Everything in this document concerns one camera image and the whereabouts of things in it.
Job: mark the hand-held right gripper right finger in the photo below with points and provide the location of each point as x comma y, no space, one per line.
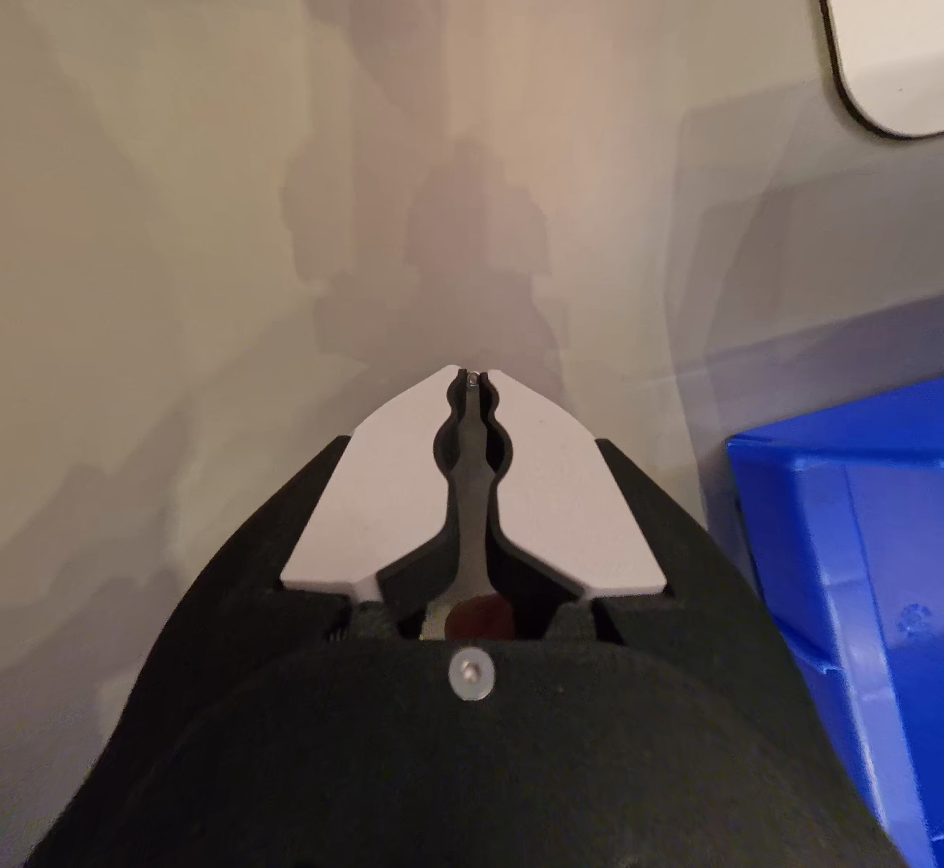
575,507

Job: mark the small metal bolt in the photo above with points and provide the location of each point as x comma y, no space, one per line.
470,378

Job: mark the blue plastic bin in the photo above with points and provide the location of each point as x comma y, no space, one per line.
848,588

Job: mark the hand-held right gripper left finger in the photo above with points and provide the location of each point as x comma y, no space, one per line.
369,499

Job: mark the white stand base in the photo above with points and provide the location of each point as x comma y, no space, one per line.
892,20

